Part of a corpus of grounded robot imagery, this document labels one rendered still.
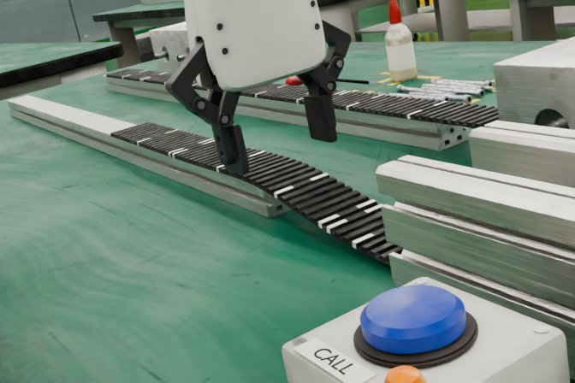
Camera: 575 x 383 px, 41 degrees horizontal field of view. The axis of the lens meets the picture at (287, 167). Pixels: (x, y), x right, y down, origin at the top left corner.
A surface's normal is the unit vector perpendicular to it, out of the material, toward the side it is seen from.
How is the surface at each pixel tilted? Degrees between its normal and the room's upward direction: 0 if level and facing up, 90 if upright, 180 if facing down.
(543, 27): 90
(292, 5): 91
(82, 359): 0
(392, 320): 3
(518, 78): 90
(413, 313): 3
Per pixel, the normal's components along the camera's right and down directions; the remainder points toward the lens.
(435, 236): -0.83, 0.30
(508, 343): -0.18, -0.94
